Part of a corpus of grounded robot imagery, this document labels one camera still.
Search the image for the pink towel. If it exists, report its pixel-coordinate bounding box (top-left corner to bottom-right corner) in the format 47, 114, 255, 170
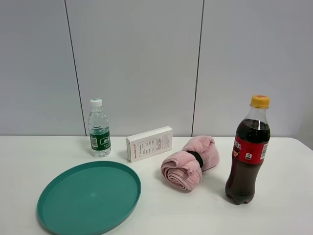
160, 136, 220, 191

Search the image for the white cardboard box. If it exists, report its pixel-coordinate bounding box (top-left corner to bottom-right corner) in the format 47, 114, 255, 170
126, 126, 173, 163

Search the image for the clear water bottle green label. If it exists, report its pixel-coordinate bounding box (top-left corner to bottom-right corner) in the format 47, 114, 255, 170
88, 98, 111, 158

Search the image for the cola bottle yellow cap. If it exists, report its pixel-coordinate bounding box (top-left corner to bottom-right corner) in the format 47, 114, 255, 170
225, 95, 270, 205

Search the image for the teal round plate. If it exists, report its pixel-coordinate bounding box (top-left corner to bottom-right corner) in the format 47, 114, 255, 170
36, 161, 141, 235

